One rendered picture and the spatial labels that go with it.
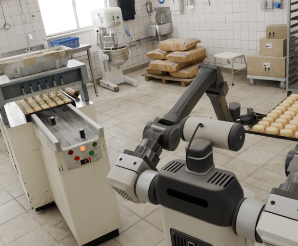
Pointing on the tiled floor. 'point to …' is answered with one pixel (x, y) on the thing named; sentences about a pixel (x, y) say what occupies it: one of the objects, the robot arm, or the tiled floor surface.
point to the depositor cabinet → (32, 150)
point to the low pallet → (168, 78)
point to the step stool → (231, 62)
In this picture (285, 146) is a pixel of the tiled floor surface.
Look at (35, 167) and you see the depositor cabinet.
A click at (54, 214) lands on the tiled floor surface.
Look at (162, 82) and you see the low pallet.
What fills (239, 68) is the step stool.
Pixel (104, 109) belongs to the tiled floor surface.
